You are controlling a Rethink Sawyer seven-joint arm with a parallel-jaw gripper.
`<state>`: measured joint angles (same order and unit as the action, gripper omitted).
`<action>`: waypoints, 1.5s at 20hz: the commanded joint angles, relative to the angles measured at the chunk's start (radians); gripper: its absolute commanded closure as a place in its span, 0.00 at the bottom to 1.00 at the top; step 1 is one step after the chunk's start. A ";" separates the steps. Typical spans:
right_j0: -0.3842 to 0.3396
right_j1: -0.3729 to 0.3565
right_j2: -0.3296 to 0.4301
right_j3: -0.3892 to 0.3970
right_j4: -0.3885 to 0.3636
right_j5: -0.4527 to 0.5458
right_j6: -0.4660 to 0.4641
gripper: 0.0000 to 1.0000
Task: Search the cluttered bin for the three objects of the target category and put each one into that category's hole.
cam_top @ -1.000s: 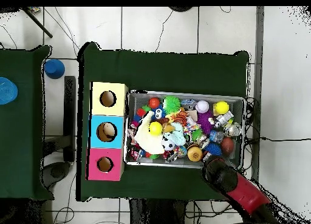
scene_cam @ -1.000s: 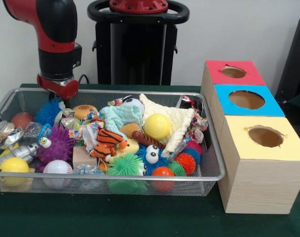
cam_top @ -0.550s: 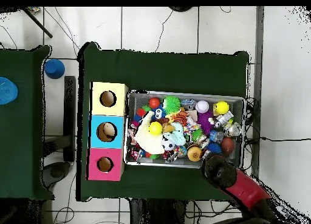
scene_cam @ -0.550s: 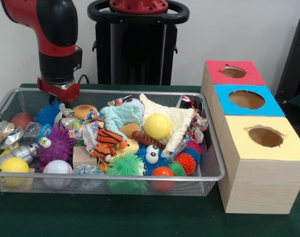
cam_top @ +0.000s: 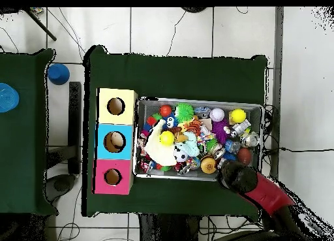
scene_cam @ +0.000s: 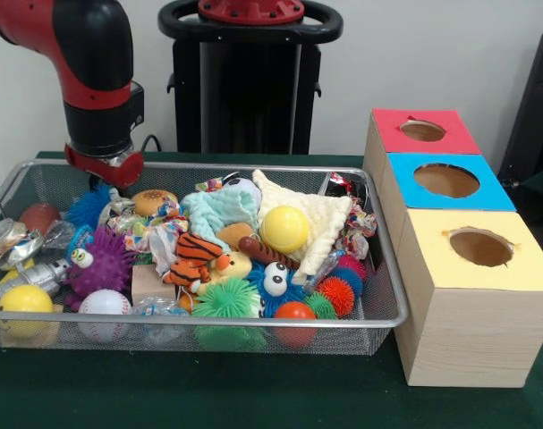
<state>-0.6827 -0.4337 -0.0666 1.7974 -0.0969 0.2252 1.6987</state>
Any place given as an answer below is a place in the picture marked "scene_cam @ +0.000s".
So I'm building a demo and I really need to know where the blue spiky toy with eyes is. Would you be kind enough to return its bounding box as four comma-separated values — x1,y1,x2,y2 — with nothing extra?
66,181,116,229

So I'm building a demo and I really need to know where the cream muslin cloth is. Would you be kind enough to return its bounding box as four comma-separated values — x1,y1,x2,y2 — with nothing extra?
251,168,353,287

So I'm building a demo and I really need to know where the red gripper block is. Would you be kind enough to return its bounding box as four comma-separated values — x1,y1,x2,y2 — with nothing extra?
64,141,145,198

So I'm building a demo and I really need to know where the orange red ball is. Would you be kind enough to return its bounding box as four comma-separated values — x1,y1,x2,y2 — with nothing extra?
273,301,318,349

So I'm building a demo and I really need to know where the light teal muslin cloth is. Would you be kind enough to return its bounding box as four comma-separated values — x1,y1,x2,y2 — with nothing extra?
180,186,259,251

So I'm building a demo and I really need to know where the green spiky ball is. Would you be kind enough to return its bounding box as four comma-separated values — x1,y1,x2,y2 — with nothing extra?
191,276,267,352

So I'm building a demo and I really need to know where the white baseball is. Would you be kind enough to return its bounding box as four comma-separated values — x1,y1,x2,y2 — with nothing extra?
77,289,133,343

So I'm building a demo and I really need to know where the toy hamburger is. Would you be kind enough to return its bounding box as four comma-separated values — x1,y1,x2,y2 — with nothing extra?
131,189,179,218

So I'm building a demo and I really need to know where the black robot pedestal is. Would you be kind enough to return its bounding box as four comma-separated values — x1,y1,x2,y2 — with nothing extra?
157,0,344,156

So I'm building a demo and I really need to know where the orange striped tiger plush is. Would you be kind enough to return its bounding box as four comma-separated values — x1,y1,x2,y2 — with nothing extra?
163,231,227,294

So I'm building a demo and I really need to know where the purple spiky toy with eyes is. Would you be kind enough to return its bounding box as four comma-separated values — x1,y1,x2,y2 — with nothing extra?
64,225,140,312

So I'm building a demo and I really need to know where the black chair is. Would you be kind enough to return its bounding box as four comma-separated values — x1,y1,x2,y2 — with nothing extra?
497,29,543,180

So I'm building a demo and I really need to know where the yellow tennis ball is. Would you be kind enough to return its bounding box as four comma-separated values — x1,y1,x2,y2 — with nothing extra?
259,205,310,252

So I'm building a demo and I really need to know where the wooden box with three holes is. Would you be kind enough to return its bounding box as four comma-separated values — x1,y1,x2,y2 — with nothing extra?
362,107,543,388

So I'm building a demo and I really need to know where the yellow smiley ball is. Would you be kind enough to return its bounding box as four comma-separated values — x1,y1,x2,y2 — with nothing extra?
0,284,55,339

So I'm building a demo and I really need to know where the shallow metal mesh bin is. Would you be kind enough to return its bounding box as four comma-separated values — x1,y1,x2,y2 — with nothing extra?
0,159,410,357

